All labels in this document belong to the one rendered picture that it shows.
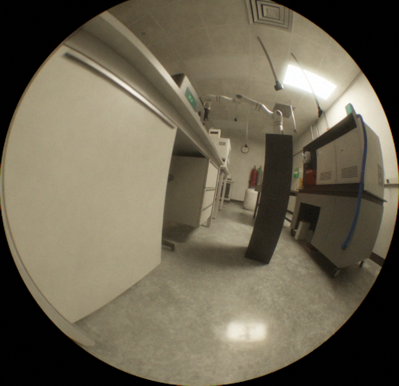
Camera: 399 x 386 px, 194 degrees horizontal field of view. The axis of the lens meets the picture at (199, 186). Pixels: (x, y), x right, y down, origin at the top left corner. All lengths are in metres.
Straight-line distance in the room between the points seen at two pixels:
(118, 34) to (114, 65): 0.08
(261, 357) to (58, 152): 0.84
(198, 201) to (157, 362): 1.10
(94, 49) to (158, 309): 0.88
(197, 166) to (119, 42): 0.98
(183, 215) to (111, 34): 1.18
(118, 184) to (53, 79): 0.29
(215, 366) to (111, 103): 0.84
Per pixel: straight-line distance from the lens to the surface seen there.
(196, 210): 1.04
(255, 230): 1.03
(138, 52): 0.35
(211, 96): 1.30
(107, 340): 0.64
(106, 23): 0.35
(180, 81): 0.67
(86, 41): 0.36
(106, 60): 0.35
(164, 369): 0.60
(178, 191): 1.10
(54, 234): 0.28
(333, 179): 1.53
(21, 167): 0.26
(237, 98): 1.28
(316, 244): 1.50
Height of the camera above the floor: 0.60
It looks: 2 degrees down
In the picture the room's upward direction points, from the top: 9 degrees clockwise
